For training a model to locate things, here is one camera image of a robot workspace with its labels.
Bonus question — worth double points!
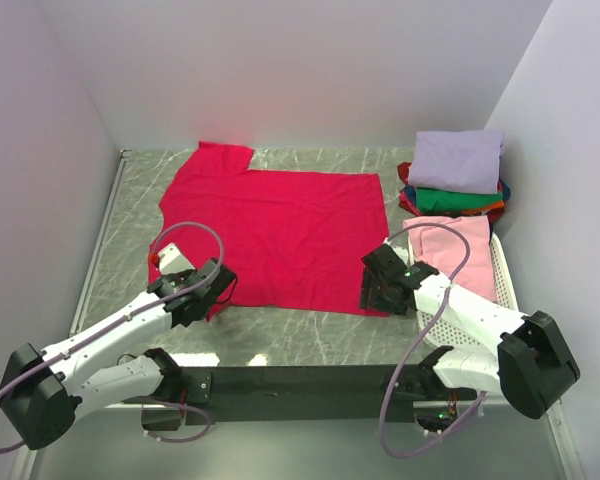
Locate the folded green t shirt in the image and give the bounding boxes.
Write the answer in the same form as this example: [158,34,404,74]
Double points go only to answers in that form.
[415,187,504,213]

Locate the crimson red t shirt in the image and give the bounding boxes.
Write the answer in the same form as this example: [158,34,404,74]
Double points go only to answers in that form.
[159,142,388,315]

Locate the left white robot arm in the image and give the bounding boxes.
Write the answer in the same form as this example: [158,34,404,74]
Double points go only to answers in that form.
[0,258,237,450]

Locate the aluminium extrusion rail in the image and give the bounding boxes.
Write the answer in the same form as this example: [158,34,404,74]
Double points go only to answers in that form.
[99,389,564,409]

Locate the white perforated laundry basket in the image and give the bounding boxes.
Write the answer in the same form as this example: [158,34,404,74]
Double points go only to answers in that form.
[424,230,518,353]

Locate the folded dark red t shirt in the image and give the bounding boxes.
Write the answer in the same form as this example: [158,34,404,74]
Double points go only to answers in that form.
[397,162,511,223]

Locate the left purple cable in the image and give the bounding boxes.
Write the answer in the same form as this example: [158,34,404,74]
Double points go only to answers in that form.
[0,222,225,454]

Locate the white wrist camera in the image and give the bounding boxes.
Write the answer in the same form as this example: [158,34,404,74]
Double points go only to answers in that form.
[384,240,410,265]
[149,243,195,275]

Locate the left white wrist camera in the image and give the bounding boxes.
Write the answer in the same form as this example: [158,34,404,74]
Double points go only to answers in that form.
[149,243,195,275]

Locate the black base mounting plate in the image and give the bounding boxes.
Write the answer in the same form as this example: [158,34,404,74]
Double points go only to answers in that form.
[119,363,461,430]

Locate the pink t shirt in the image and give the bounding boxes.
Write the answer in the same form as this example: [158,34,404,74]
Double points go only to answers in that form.
[403,216,497,302]

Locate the folded lavender t shirt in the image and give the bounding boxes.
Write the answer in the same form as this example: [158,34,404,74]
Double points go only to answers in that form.
[408,130,505,195]

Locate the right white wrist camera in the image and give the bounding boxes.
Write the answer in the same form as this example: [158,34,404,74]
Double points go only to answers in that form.
[384,240,410,265]

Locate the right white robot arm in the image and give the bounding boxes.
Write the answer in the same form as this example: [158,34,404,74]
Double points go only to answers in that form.
[361,244,581,419]

